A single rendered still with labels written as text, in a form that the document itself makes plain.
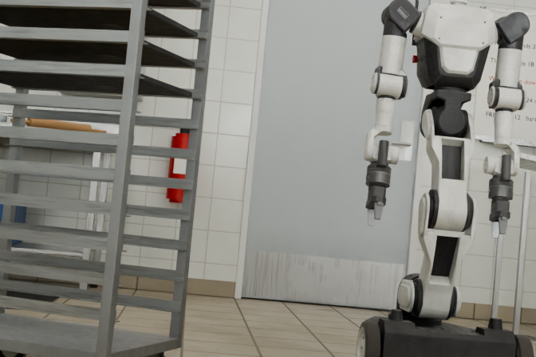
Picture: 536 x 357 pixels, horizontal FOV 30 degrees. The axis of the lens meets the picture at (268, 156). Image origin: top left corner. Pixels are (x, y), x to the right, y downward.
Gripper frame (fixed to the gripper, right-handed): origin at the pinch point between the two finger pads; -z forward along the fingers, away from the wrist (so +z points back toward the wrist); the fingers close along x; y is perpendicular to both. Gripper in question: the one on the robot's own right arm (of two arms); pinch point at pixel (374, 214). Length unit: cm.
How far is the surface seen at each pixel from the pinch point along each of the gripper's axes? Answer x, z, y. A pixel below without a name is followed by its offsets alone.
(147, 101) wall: -245, 111, -98
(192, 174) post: 58, -11, -67
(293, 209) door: -258, 61, 2
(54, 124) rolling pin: -194, 72, -144
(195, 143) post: 60, -2, -68
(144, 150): 53, -5, -83
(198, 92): 63, 13, -70
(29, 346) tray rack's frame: 78, -68, -102
